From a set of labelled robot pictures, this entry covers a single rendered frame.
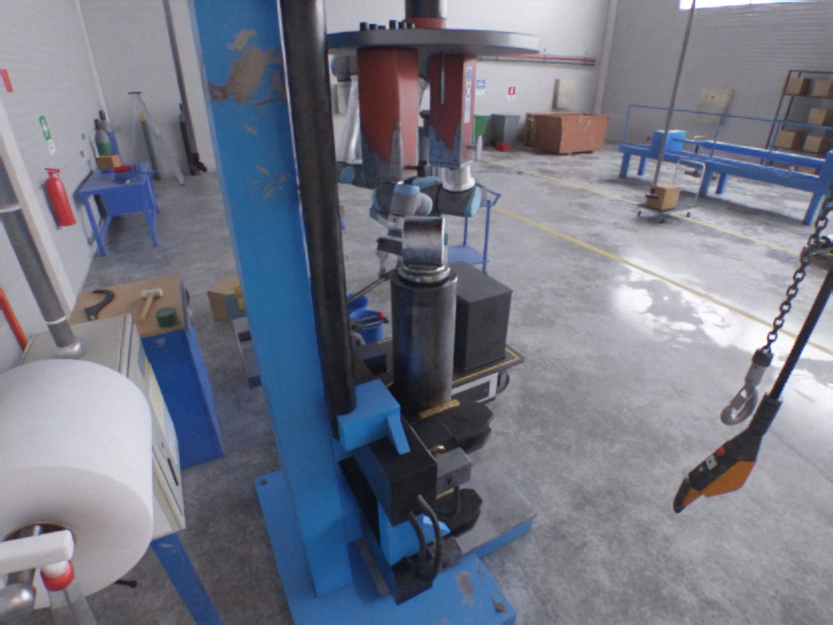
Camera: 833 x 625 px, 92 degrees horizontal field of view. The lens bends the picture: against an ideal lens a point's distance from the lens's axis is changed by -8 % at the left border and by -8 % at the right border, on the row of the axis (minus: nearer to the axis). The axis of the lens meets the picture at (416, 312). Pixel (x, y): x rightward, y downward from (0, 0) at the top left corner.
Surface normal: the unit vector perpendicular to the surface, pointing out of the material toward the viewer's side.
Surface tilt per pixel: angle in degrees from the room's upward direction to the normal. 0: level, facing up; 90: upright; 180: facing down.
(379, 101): 90
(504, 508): 0
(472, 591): 0
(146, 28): 90
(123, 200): 90
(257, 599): 0
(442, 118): 90
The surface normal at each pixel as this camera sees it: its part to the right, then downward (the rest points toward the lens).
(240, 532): 0.00, -0.87
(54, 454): 0.39, -0.88
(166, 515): 0.47, 0.43
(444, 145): -0.45, 0.43
